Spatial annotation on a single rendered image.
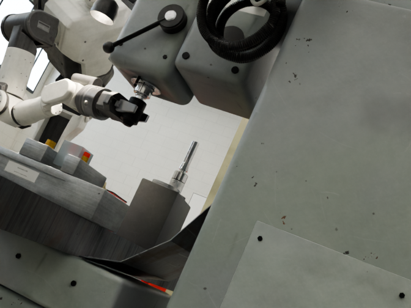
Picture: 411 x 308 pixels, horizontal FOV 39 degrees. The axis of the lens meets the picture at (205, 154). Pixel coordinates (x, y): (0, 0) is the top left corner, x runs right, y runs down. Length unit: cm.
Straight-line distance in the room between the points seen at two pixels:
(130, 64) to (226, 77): 26
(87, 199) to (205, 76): 40
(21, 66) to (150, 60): 55
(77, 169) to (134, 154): 1052
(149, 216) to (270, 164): 64
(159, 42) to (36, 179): 45
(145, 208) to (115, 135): 1042
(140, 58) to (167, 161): 1005
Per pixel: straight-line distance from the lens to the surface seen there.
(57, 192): 126
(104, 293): 122
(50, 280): 128
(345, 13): 124
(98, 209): 122
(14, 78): 185
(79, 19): 194
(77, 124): 217
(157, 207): 167
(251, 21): 139
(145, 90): 150
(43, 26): 191
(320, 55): 119
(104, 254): 139
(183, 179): 183
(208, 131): 1144
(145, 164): 1161
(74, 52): 197
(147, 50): 145
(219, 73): 134
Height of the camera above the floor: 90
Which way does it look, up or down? 12 degrees up
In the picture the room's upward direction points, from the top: 24 degrees clockwise
